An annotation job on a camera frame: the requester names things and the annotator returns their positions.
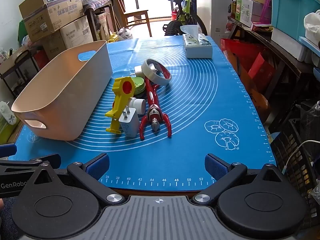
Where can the white chest freezer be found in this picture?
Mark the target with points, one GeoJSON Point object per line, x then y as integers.
{"type": "Point", "coordinates": [221, 7]}

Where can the grey tape roll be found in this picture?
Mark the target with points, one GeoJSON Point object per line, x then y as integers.
{"type": "Point", "coordinates": [155, 73]}

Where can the white wall charger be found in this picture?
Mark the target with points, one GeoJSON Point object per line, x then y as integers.
{"type": "Point", "coordinates": [130, 125]}

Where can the blue silicone baking mat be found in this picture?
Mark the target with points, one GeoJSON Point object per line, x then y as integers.
{"type": "Point", "coordinates": [195, 100]}

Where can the white square adapter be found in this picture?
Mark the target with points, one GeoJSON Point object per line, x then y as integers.
{"type": "Point", "coordinates": [138, 71]}

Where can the dark wooden table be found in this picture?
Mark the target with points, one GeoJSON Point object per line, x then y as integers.
{"type": "Point", "coordinates": [100, 12]}

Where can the white tissue packet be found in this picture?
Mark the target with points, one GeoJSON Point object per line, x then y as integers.
{"type": "Point", "coordinates": [7, 112]}

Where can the teal storage bin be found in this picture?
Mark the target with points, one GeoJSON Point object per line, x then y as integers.
{"type": "Point", "coordinates": [287, 7]}

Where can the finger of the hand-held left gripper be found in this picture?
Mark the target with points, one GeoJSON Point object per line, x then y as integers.
{"type": "Point", "coordinates": [51, 160]}
{"type": "Point", "coordinates": [7, 151]}

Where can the green black bicycle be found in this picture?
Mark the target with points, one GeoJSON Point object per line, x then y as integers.
{"type": "Point", "coordinates": [185, 7]}

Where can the red action figure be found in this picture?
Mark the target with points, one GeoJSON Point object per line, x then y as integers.
{"type": "Point", "coordinates": [153, 110]}

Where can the black metal cart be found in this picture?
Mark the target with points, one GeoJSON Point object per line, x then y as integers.
{"type": "Point", "coordinates": [17, 70]}

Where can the white foam box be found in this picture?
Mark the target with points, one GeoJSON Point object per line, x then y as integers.
{"type": "Point", "coordinates": [287, 42]}

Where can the red bottle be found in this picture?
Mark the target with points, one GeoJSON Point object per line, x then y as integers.
{"type": "Point", "coordinates": [175, 13]}

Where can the green white carton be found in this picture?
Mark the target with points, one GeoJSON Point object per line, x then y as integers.
{"type": "Point", "coordinates": [244, 11]}

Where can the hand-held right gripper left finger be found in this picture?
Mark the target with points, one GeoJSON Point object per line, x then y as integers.
{"type": "Point", "coordinates": [98, 167]}

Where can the patterned tissue box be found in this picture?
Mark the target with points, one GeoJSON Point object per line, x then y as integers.
{"type": "Point", "coordinates": [197, 45]}

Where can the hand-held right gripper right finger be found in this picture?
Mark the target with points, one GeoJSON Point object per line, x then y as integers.
{"type": "Point", "coordinates": [215, 167]}

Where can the open printed cardboard box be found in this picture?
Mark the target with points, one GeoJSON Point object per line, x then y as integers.
{"type": "Point", "coordinates": [50, 12]}

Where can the glass oil bottle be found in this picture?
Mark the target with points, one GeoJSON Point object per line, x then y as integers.
{"type": "Point", "coordinates": [234, 8]}

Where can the black plastic crate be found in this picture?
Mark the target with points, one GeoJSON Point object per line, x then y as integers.
{"type": "Point", "coordinates": [297, 160]}

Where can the yellow oil jug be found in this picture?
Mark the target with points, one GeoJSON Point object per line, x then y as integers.
{"type": "Point", "coordinates": [113, 38]}

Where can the beige plastic basket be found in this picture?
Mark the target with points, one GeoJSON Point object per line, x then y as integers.
{"type": "Point", "coordinates": [62, 87]}

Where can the wooden chair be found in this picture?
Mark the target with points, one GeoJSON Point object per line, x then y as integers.
{"type": "Point", "coordinates": [135, 12]}

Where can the yellow plastic toy tool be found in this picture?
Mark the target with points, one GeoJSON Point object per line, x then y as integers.
{"type": "Point", "coordinates": [121, 100]}

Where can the pink plastic rack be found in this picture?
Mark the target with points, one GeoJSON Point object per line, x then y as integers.
{"type": "Point", "coordinates": [266, 5]}

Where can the red gift bags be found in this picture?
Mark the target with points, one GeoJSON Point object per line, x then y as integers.
{"type": "Point", "coordinates": [250, 62]}

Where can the grey plastic bag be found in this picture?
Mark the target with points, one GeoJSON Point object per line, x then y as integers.
{"type": "Point", "coordinates": [125, 33]}

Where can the green round tin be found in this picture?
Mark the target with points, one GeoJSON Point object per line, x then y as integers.
{"type": "Point", "coordinates": [139, 85]}

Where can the dark wooden shelf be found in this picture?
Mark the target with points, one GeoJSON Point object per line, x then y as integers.
{"type": "Point", "coordinates": [282, 60]}

